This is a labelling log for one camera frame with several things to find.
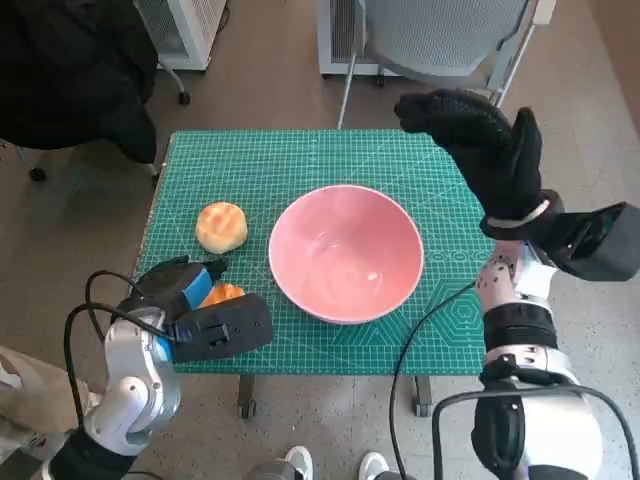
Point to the green cutting mat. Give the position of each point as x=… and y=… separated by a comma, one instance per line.
x=300, y=160

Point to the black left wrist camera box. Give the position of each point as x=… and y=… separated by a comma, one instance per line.
x=225, y=327

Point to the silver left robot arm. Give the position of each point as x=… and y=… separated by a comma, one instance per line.
x=135, y=385

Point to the grey mesh chair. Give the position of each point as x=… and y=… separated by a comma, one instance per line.
x=440, y=35

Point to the white grille cabinet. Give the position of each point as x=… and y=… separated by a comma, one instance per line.
x=185, y=30

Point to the black chair caster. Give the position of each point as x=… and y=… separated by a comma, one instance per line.
x=38, y=174
x=185, y=98

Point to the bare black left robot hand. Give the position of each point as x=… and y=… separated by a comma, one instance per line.
x=167, y=282

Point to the round toy bread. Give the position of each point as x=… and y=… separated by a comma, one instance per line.
x=222, y=227

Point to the rectangular toy bread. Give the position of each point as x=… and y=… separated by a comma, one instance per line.
x=225, y=293

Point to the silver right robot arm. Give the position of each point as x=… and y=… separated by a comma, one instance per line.
x=520, y=325

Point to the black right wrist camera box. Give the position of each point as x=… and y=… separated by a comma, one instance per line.
x=600, y=245

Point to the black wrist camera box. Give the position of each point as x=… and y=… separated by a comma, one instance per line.
x=600, y=245
x=225, y=327

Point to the pink bowl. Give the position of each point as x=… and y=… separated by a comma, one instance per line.
x=345, y=250

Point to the white air purifier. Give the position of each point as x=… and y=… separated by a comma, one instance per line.
x=340, y=30

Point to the white shoe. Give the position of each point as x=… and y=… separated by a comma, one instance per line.
x=375, y=464
x=300, y=461

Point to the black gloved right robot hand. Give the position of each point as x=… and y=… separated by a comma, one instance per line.
x=490, y=155

